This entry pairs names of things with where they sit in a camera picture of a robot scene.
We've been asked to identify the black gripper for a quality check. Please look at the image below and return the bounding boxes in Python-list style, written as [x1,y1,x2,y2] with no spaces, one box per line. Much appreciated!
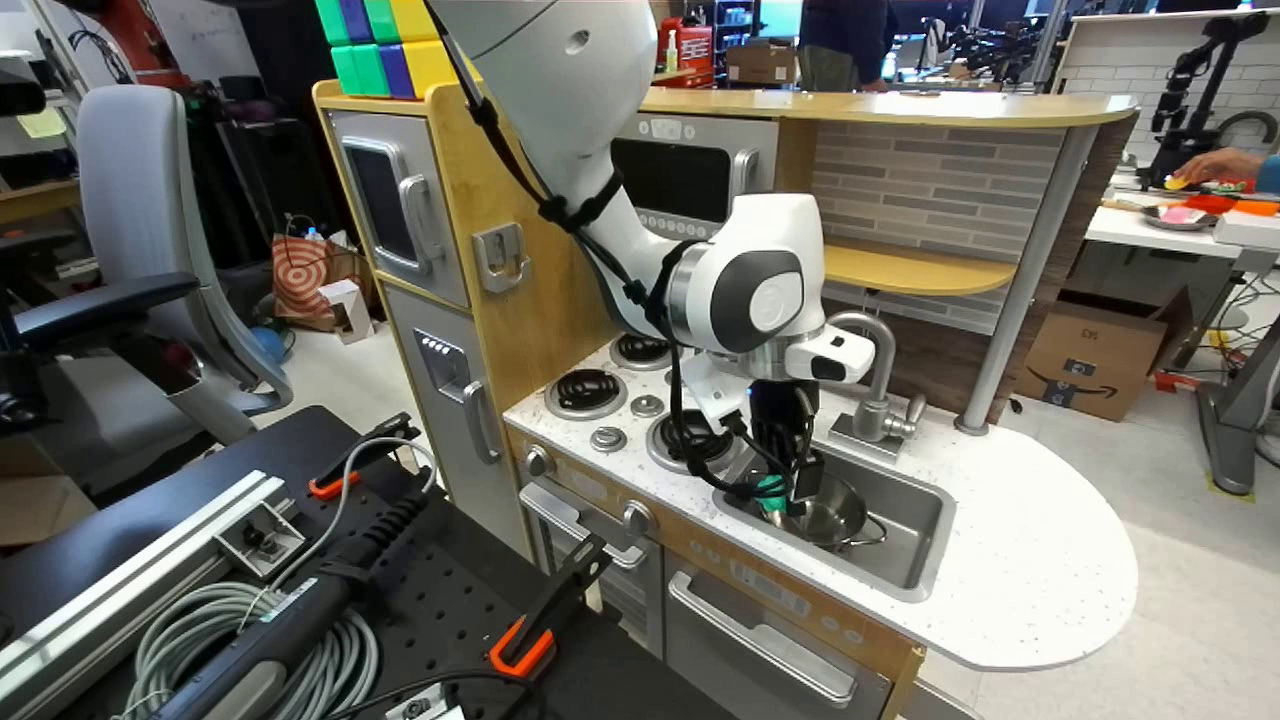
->
[745,378,826,528]

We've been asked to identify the silver metal pot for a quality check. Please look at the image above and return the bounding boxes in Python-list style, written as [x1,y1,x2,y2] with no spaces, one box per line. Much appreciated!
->
[784,477,870,553]

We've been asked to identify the grey toy sink basin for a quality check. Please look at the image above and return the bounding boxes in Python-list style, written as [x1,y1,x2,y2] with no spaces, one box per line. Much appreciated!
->
[712,438,959,596]

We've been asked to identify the grey toy faucet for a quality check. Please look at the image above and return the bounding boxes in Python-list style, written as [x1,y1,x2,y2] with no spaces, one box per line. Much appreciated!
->
[826,309,922,456]

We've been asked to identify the black toy stove burner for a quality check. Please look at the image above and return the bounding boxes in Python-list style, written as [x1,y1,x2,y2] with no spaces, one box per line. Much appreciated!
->
[543,367,628,426]
[607,334,676,374]
[642,411,731,482]

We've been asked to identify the wooden toy kitchen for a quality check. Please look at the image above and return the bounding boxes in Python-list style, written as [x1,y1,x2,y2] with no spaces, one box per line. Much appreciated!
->
[307,78,1144,720]

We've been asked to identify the silver toy microwave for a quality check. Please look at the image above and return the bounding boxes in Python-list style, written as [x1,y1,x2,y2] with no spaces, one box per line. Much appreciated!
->
[607,111,784,246]

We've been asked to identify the large brown cardboard box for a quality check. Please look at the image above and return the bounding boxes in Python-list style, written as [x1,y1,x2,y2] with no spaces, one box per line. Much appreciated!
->
[1003,288,1196,426]

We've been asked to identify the silver lower cabinet door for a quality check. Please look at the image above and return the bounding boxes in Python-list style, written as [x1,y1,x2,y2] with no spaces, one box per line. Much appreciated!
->
[382,288,536,565]

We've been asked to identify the red container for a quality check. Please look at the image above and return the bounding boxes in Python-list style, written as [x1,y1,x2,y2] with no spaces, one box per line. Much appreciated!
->
[660,18,720,92]

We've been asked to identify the person in dark shirt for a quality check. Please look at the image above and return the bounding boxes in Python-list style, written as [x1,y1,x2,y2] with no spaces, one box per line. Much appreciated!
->
[799,0,893,87]

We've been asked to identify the white desk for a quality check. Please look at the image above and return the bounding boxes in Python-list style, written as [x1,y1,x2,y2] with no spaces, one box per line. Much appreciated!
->
[1079,184,1280,263]

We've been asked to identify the dark desk leg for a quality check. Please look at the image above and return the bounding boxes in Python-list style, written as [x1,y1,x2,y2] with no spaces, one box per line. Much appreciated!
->
[1191,313,1280,499]

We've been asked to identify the silver windowed cabinet door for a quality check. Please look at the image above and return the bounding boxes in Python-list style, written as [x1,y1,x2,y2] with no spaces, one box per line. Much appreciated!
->
[329,111,473,313]

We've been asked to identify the red patterned bag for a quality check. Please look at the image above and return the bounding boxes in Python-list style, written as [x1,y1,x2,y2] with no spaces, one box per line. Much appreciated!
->
[267,231,352,334]

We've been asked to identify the person in teal shirt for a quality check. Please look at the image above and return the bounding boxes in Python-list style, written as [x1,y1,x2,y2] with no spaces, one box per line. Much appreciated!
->
[1172,141,1280,195]

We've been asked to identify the white patterned partition panel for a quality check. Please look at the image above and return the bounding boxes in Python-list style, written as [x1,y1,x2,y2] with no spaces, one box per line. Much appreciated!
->
[1050,9,1280,138]

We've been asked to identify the yellow foam block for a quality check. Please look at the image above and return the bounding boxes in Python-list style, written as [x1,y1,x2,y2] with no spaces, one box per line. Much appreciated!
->
[390,0,442,45]
[405,38,460,100]

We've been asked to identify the black articulated stand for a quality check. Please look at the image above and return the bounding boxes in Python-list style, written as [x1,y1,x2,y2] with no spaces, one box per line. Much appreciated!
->
[1147,14,1280,155]

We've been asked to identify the silver aluminium extrusion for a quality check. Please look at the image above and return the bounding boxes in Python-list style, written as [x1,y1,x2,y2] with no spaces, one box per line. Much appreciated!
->
[0,466,290,697]

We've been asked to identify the grey armrest office chair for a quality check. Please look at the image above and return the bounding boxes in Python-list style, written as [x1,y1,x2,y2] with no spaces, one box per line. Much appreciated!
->
[0,82,296,445]

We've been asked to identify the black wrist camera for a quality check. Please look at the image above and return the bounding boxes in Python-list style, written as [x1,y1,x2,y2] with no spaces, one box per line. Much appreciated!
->
[660,410,776,497]

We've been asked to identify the silver cupboard door handle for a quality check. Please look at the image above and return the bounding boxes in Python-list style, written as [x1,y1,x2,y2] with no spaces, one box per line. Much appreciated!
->
[664,569,859,708]

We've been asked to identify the silver oven door handle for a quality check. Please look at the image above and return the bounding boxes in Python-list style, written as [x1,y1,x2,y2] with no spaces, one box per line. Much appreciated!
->
[516,445,664,562]

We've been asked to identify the black clamp orange handle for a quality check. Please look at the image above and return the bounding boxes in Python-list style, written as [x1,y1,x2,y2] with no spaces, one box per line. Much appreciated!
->
[482,532,617,685]
[303,411,421,508]

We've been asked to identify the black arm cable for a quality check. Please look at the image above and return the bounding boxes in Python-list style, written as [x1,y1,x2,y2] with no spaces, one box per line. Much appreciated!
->
[442,32,712,471]

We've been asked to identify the grey cable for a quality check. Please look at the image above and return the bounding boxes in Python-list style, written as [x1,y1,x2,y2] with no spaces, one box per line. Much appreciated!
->
[121,431,405,720]

